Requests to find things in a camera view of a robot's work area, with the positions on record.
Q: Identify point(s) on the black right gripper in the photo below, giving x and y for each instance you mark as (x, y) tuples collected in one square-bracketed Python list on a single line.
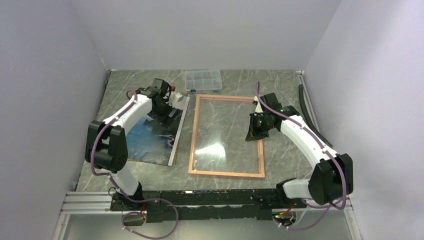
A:
[(253, 133)]

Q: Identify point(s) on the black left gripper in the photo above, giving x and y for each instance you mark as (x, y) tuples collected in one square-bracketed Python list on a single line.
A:
[(161, 120)]

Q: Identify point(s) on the seascape photo print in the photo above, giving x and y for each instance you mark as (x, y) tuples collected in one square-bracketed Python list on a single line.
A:
[(149, 142)]

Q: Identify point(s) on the clear acrylic sheet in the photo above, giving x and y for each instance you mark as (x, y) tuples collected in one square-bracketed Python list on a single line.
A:
[(220, 144)]

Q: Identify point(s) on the pink wooden picture frame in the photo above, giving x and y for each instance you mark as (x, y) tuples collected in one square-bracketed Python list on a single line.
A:
[(192, 158)]

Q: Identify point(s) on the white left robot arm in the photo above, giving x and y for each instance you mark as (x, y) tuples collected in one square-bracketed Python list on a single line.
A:
[(106, 147)]

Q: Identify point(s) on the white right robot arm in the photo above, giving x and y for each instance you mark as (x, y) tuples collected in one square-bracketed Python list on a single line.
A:
[(331, 180)]

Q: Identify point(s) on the clear plastic compartment box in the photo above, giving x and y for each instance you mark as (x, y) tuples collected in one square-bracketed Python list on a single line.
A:
[(203, 80)]

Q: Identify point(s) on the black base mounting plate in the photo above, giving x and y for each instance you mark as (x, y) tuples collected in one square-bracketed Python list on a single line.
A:
[(184, 205)]

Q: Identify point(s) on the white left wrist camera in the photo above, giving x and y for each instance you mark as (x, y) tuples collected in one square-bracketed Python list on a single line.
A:
[(175, 97)]

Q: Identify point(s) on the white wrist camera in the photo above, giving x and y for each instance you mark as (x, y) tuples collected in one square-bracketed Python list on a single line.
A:
[(175, 97), (257, 101)]

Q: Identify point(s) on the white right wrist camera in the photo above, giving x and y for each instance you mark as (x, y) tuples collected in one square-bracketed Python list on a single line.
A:
[(257, 101)]

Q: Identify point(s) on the aluminium rail frame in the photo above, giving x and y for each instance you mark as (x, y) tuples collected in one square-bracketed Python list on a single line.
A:
[(159, 160)]

